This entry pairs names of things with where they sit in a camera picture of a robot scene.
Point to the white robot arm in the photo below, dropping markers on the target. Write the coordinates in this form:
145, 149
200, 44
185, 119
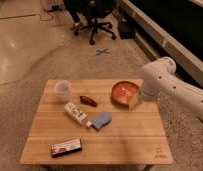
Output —
159, 76

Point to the orange ceramic bowl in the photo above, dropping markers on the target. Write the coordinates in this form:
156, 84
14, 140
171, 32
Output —
125, 94

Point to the blue sponge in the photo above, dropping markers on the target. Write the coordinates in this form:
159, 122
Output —
102, 120

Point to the white plastic bottle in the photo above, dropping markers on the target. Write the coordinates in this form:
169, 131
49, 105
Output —
77, 114

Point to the translucent plastic cup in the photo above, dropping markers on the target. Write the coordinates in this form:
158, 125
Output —
63, 90

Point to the wooden table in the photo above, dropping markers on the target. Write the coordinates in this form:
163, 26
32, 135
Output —
111, 134

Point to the black bag on floor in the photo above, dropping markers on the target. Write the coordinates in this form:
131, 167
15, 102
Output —
125, 30

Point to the black office chair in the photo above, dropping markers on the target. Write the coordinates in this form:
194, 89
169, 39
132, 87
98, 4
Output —
98, 9

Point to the red and white box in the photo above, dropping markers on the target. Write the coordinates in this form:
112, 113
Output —
67, 147

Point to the seated person legs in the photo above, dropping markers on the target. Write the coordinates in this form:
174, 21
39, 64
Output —
75, 7

